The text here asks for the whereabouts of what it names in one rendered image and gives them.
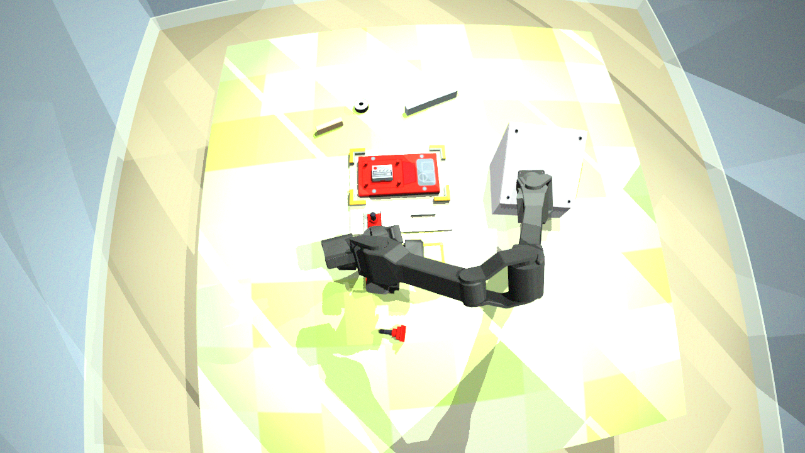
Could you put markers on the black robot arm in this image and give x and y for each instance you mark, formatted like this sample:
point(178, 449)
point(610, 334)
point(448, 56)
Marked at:
point(381, 257)

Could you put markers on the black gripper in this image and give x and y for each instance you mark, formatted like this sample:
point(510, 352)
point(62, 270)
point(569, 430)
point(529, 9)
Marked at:
point(415, 247)

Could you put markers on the black toy car tyre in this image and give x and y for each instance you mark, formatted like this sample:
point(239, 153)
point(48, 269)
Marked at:
point(361, 105)

